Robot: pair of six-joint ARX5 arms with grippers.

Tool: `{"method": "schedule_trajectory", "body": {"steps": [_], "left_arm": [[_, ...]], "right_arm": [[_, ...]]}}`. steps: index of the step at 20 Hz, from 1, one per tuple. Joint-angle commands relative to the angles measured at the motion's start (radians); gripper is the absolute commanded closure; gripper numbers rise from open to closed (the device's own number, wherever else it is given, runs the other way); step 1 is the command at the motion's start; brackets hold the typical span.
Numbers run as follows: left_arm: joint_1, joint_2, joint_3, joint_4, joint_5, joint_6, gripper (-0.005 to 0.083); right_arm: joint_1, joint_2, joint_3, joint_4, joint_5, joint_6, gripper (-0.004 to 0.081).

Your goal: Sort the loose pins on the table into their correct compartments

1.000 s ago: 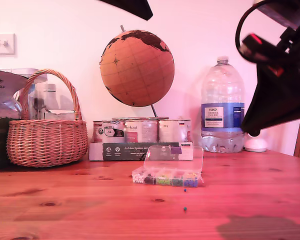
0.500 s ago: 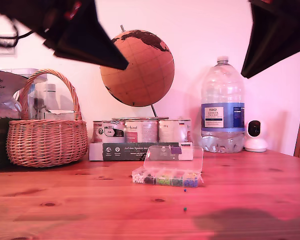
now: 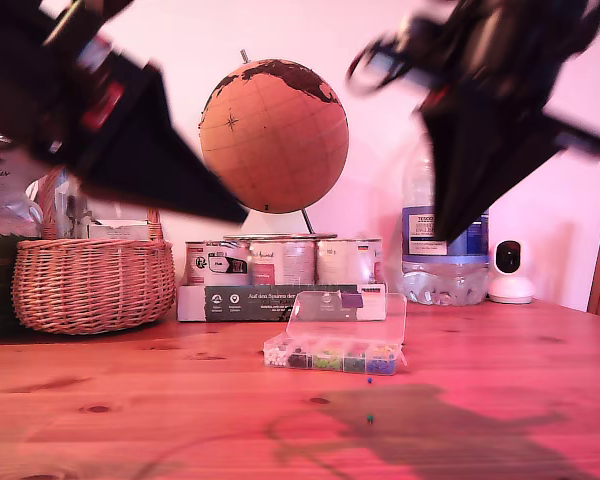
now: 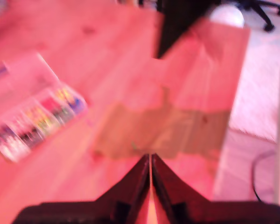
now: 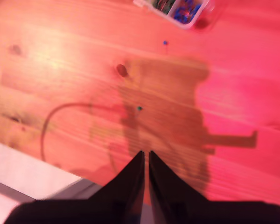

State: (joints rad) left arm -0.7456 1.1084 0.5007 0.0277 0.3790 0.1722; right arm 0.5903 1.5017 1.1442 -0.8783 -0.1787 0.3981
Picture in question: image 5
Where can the blue-headed pin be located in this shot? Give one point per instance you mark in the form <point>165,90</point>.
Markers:
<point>165,42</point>

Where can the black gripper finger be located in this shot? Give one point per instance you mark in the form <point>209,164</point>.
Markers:
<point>126,191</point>
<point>170,193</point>

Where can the clear plastic pin organiser box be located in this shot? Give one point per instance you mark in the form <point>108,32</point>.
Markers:
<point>184,14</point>

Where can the green-headed pin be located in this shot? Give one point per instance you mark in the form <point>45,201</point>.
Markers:
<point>139,108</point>

